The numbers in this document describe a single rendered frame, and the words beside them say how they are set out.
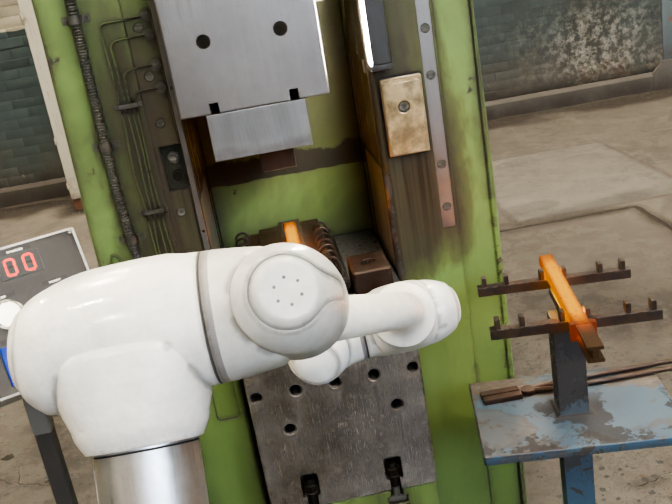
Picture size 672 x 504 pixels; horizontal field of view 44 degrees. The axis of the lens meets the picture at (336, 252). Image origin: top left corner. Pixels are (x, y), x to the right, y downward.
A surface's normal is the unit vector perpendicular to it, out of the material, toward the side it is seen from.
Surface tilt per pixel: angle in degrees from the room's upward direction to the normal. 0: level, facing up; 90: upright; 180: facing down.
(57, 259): 60
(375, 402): 90
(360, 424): 90
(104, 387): 69
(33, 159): 89
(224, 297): 55
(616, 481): 0
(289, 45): 90
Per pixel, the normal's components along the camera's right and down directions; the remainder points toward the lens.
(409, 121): 0.11, 0.31
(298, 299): 0.15, -0.20
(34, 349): -0.37, -0.11
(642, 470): -0.16, -0.93
